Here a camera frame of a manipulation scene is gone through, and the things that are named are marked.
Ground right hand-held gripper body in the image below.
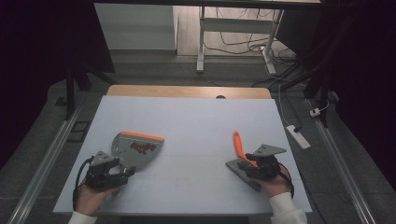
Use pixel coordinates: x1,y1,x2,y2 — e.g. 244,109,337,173
246,143,288,181

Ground white power strip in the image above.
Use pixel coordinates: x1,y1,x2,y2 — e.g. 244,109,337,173
286,124,312,150

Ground dark curtain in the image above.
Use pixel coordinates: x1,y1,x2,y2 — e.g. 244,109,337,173
276,0,396,192
0,0,116,171

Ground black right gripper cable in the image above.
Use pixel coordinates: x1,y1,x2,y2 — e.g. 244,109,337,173
278,164,295,200

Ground pile of red and green beans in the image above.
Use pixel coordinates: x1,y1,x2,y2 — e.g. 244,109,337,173
130,141,157,156

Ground white power strip cable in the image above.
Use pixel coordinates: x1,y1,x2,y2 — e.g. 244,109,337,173
277,83,293,127

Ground person's right hand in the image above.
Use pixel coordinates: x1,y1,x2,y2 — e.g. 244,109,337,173
259,164,293,199

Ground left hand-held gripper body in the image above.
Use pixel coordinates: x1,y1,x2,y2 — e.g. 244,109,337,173
84,150,129,190

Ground white cabinet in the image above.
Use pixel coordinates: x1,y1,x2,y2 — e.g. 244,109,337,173
93,3,179,51

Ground grey dustpan with orange edge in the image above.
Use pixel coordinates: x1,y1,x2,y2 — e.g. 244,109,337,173
111,131,165,172

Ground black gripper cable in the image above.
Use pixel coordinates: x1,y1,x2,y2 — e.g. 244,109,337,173
278,164,295,200
72,156,94,211

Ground white desk frame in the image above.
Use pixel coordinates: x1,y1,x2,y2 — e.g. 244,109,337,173
195,6,285,76

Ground person's left hand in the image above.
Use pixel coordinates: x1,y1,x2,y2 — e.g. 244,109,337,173
75,181,121,217

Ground tangle of black floor cables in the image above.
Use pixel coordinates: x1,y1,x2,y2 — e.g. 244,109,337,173
204,7,300,88

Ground black metal stand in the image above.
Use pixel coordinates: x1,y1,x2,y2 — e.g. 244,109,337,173
251,6,348,129
53,52,119,121

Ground white board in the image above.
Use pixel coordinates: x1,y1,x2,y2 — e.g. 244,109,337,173
52,95,313,216

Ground black floor socket box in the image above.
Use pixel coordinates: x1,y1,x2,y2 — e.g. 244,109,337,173
65,120,92,143

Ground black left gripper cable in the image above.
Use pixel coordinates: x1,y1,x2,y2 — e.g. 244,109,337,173
72,156,94,211

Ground metal floor rail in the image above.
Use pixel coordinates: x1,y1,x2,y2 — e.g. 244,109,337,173
306,98,378,224
7,102,84,224

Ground wooden table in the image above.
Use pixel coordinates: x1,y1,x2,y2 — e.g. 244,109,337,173
106,84,273,100

